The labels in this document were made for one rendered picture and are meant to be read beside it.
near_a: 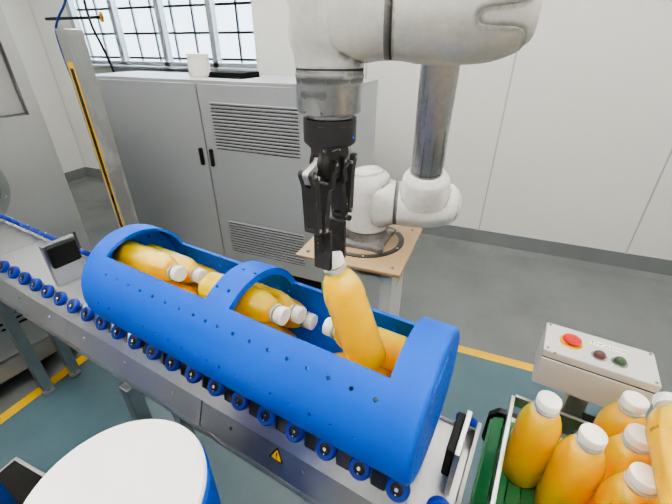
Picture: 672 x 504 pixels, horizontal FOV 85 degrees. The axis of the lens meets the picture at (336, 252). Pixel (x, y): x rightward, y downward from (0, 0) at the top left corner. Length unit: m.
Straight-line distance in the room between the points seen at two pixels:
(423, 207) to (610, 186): 2.51
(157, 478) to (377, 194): 0.95
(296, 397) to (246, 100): 2.12
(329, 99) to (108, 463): 0.69
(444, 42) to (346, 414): 0.53
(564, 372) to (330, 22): 0.79
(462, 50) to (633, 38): 2.96
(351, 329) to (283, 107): 1.92
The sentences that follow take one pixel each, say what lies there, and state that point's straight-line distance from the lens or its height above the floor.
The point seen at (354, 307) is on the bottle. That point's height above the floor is 1.28.
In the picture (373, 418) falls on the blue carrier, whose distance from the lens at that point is 0.63.
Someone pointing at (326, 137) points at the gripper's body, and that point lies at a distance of 0.51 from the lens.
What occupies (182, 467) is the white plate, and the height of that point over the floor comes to 1.04.
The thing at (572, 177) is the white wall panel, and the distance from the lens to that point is 3.53.
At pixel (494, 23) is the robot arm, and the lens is 0.49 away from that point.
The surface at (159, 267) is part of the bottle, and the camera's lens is 0.99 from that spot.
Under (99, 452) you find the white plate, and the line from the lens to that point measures 0.84.
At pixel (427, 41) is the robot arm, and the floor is 1.66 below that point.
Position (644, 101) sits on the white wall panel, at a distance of 3.49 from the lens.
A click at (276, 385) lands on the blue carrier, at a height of 1.13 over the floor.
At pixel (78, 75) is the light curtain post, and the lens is 1.67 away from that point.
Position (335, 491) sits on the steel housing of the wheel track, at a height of 0.88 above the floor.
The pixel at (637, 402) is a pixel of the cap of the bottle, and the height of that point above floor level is 1.12.
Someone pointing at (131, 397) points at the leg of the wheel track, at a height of 0.59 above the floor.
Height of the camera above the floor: 1.66
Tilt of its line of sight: 30 degrees down
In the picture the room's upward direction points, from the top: straight up
